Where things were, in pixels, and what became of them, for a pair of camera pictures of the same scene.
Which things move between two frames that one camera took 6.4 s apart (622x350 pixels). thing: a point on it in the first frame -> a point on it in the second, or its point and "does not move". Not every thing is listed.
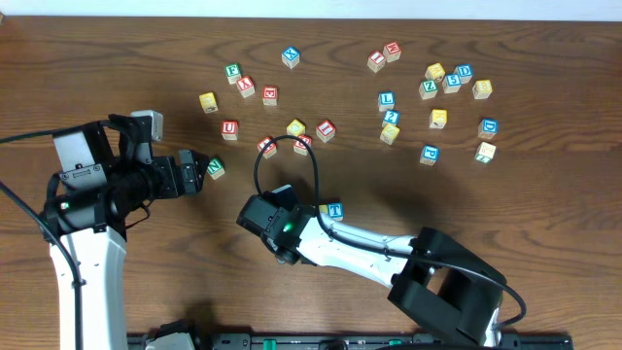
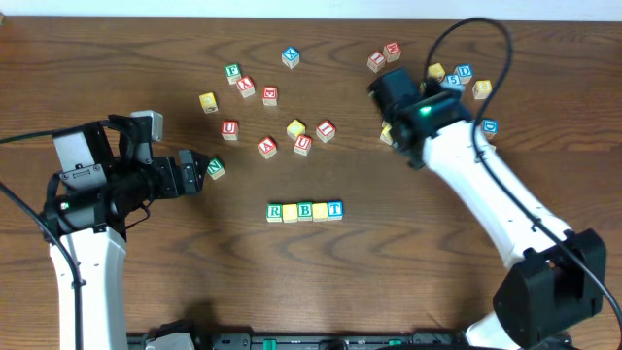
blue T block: [335, 210] does not move
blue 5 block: [451, 83] does not move
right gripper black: [258, 214] -> [385, 92]
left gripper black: [184, 171] does not move
